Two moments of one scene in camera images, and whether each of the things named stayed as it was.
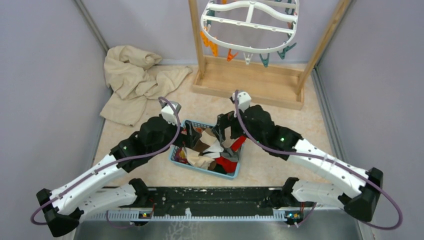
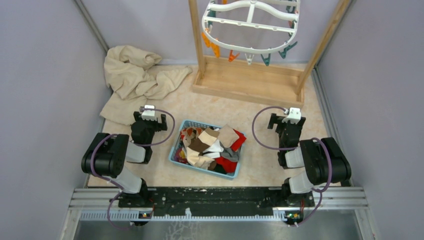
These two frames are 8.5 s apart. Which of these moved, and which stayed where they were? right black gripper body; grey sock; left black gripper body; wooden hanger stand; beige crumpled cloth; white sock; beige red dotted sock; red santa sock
Moved: right black gripper body; beige red dotted sock; left black gripper body
Stayed: beige crumpled cloth; wooden hanger stand; grey sock; red santa sock; white sock
